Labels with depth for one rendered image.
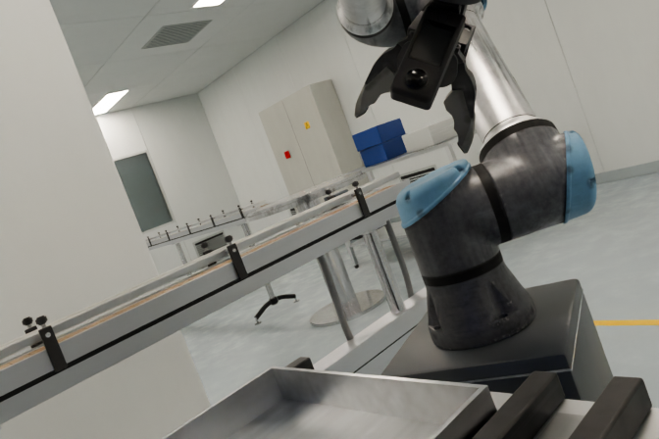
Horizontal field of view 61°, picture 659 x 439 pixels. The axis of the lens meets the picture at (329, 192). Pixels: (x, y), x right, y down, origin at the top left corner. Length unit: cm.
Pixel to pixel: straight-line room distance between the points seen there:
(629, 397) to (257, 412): 34
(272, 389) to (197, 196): 893
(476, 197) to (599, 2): 477
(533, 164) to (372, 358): 108
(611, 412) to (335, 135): 680
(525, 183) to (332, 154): 631
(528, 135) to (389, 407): 46
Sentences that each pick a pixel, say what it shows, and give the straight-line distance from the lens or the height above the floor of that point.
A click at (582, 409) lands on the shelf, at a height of 88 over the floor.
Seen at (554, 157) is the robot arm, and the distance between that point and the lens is 79.
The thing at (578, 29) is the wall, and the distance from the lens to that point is 555.
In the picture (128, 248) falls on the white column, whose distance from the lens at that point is 199.
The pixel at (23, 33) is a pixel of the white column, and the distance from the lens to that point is 210.
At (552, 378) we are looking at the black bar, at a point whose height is 90.
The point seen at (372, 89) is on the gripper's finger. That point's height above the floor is 115.
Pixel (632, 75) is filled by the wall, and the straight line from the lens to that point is 544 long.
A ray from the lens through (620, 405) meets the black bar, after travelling 38.
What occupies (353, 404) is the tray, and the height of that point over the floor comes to 89.
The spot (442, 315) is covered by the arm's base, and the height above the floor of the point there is 84.
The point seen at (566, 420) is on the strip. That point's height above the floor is 88.
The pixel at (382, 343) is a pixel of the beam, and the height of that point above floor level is 51.
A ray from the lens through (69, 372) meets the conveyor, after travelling 131.
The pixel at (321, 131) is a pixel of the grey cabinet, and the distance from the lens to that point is 708.
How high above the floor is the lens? 109
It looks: 3 degrees down
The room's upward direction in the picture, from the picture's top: 21 degrees counter-clockwise
